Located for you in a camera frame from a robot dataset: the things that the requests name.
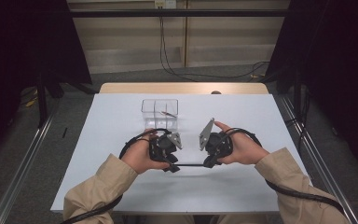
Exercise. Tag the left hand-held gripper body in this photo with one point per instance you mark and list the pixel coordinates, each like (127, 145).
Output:
(163, 146)

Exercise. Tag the clear acrylic pen holder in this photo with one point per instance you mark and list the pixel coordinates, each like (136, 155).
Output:
(150, 115)

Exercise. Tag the yellow floor item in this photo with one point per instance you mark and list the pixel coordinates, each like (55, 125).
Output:
(31, 102)

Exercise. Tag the long black and gold pen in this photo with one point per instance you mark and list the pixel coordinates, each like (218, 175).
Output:
(189, 165)

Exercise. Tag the metal floor rail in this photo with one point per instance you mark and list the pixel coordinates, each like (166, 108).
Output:
(320, 165)
(20, 174)

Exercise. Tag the white wall socket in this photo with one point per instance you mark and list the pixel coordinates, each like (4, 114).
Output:
(164, 3)

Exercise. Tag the person's right hand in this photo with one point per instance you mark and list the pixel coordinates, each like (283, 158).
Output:
(245, 151)

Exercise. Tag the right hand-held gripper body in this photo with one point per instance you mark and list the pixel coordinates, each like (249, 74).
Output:
(219, 144)

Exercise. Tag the small black floor item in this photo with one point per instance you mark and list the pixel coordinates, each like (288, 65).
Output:
(64, 132)

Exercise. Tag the black curtain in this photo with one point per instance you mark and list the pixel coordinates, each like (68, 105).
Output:
(338, 46)
(12, 46)

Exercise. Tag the black metal stand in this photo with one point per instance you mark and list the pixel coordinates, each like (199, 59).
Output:
(42, 102)
(297, 99)

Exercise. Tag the person's left hand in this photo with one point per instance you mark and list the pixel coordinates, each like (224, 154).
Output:
(136, 155)

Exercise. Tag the white table cover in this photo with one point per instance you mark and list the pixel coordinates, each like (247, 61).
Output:
(199, 193)

